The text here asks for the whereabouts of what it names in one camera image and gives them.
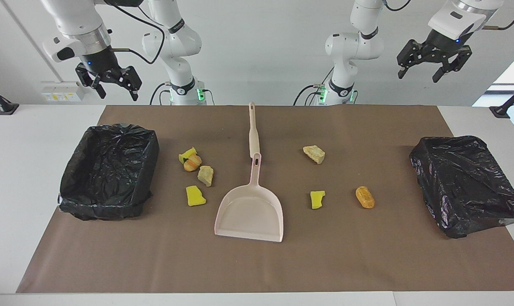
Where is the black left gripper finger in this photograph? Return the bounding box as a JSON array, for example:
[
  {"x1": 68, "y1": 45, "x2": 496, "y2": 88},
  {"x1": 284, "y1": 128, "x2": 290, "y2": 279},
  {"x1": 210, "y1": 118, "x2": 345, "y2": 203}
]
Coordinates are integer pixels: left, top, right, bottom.
[
  {"x1": 432, "y1": 46, "x2": 473, "y2": 84},
  {"x1": 396, "y1": 39, "x2": 430, "y2": 80}
]

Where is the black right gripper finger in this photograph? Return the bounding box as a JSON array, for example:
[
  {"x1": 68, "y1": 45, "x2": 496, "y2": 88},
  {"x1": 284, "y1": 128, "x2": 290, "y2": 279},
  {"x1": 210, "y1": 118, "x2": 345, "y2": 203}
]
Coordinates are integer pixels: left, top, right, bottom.
[
  {"x1": 75, "y1": 64, "x2": 107, "y2": 99},
  {"x1": 112, "y1": 66, "x2": 142, "y2": 102}
]

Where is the orange striped croissant piece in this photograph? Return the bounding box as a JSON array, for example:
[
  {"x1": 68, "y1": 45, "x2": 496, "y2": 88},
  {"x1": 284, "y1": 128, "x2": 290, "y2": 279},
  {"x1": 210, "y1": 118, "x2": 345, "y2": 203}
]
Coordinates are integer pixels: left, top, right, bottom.
[{"x1": 183, "y1": 155, "x2": 202, "y2": 172}]

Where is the small beige bread chunk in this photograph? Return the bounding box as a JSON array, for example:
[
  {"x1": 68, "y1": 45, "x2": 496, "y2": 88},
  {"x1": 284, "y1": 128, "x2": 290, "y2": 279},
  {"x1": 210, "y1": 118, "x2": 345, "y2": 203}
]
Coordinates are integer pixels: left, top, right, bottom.
[{"x1": 197, "y1": 166, "x2": 214, "y2": 187}]

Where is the yellow notched sponge chunk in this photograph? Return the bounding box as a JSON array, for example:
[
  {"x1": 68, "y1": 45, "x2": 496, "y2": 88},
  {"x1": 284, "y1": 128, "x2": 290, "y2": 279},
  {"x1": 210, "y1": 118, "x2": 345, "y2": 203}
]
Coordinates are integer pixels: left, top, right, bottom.
[{"x1": 186, "y1": 185, "x2": 207, "y2": 207}]

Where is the beige hand brush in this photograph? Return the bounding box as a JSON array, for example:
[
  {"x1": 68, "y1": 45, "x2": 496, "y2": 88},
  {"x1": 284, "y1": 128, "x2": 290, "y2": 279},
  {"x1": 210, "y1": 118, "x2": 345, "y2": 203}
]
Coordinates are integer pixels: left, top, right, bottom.
[{"x1": 248, "y1": 102, "x2": 261, "y2": 159}]

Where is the beige sponge chunk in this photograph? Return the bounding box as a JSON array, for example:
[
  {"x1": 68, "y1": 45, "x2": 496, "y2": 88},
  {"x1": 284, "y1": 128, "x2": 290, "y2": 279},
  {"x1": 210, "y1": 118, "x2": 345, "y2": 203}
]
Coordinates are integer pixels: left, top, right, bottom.
[{"x1": 303, "y1": 145, "x2": 326, "y2": 165}]

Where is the orange bread roll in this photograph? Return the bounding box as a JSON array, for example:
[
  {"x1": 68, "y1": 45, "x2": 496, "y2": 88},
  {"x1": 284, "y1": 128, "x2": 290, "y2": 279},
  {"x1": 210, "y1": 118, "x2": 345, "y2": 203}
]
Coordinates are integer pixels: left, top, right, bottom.
[{"x1": 355, "y1": 186, "x2": 375, "y2": 209}]

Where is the pink plastic dustpan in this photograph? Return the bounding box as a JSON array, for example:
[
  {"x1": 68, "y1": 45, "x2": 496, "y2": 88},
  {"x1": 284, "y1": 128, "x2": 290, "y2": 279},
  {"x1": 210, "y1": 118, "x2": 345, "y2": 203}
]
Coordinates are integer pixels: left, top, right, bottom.
[{"x1": 214, "y1": 153, "x2": 284, "y2": 243}]

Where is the yellow sponge piece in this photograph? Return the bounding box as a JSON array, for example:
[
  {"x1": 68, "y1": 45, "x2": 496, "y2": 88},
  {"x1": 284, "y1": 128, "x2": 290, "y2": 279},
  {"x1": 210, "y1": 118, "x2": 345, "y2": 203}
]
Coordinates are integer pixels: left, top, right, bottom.
[{"x1": 310, "y1": 190, "x2": 326, "y2": 210}]

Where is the open bin with black bag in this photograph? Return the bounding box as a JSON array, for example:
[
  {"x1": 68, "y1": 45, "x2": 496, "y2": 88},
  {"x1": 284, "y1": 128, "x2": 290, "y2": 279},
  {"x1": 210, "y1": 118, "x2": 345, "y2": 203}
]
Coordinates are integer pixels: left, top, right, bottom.
[{"x1": 58, "y1": 123, "x2": 160, "y2": 221}]

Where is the bin wrapped in black bag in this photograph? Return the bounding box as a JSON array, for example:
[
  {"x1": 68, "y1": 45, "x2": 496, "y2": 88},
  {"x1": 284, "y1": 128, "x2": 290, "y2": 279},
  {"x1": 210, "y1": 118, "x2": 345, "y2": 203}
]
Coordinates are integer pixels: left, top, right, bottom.
[{"x1": 409, "y1": 136, "x2": 514, "y2": 239}]

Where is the black clamp stand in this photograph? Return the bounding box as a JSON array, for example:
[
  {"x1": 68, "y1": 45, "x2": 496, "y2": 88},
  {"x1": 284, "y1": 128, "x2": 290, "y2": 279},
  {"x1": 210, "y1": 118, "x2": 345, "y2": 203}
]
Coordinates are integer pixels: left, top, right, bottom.
[
  {"x1": 489, "y1": 82, "x2": 514, "y2": 119},
  {"x1": 0, "y1": 82, "x2": 19, "y2": 116}
]

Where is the brown paper table mat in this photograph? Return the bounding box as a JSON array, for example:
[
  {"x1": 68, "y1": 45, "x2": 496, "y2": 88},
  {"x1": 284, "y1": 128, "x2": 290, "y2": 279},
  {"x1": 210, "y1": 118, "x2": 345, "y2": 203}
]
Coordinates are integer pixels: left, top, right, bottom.
[{"x1": 17, "y1": 105, "x2": 514, "y2": 294}]

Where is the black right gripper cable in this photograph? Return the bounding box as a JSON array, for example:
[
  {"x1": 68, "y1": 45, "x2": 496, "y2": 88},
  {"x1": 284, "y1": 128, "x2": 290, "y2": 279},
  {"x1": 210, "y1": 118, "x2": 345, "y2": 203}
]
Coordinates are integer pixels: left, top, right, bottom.
[{"x1": 106, "y1": 0, "x2": 167, "y2": 65}]

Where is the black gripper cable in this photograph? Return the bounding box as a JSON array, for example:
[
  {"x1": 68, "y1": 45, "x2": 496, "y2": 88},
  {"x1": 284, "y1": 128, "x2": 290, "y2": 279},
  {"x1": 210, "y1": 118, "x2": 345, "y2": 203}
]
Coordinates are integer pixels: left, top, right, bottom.
[
  {"x1": 482, "y1": 0, "x2": 514, "y2": 30},
  {"x1": 106, "y1": 0, "x2": 167, "y2": 65}
]

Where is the black right base cable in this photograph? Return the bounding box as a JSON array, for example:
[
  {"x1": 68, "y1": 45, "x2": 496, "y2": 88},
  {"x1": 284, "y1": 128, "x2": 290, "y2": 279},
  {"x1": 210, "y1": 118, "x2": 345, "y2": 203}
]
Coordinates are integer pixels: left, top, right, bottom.
[{"x1": 150, "y1": 82, "x2": 172, "y2": 106}]

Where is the black base cable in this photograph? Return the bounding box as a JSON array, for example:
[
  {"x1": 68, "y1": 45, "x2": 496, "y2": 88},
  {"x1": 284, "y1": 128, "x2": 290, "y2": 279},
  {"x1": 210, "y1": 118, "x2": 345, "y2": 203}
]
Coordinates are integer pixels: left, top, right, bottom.
[
  {"x1": 293, "y1": 68, "x2": 335, "y2": 106},
  {"x1": 150, "y1": 82, "x2": 172, "y2": 106}
]

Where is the white wall socket box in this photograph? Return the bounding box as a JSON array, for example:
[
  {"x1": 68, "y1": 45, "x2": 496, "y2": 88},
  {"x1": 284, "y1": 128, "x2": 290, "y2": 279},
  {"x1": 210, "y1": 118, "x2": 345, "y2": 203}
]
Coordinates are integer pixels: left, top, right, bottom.
[{"x1": 41, "y1": 82, "x2": 87, "y2": 102}]

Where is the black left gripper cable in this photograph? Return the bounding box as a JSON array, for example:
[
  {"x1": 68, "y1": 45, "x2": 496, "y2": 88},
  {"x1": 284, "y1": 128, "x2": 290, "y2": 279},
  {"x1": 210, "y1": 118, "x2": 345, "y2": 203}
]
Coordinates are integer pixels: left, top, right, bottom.
[{"x1": 482, "y1": 0, "x2": 514, "y2": 30}]

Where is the black left base cable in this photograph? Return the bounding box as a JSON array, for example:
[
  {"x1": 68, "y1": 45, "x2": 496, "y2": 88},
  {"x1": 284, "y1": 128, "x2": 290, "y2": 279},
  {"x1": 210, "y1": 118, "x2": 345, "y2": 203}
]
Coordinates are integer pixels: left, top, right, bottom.
[{"x1": 293, "y1": 68, "x2": 335, "y2": 106}]

